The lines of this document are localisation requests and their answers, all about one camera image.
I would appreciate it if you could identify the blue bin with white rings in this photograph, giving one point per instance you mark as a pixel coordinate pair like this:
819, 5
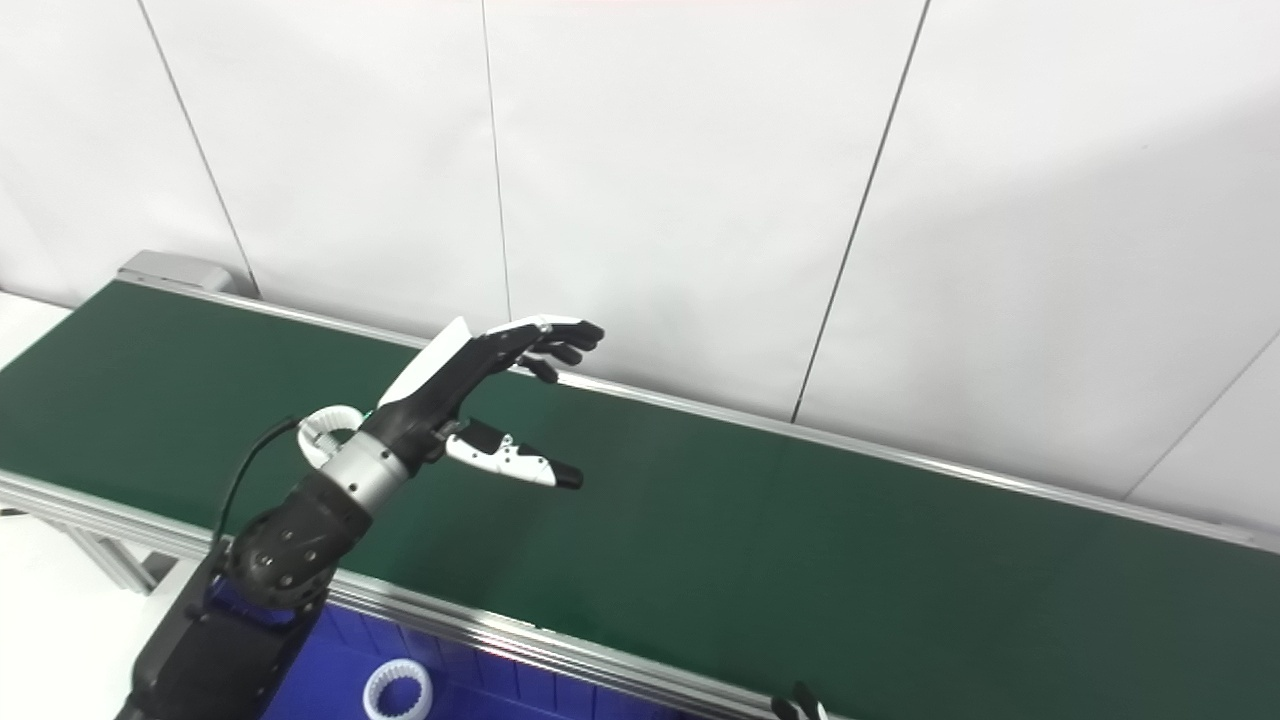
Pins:
330, 670

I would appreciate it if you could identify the green conveyor belt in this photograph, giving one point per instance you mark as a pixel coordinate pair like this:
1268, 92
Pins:
500, 628
800, 540

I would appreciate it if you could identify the aluminium conveyor leg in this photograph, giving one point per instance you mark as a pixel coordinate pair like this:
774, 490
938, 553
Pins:
110, 555

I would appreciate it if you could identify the grey conveyor motor housing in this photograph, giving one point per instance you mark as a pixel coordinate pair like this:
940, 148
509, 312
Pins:
170, 268

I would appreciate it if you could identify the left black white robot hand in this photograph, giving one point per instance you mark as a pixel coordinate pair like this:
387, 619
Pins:
450, 375

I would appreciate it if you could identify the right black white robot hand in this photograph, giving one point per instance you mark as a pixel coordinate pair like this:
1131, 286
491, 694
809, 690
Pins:
795, 705

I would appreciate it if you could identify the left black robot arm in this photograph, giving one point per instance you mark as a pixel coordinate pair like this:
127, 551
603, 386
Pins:
280, 550

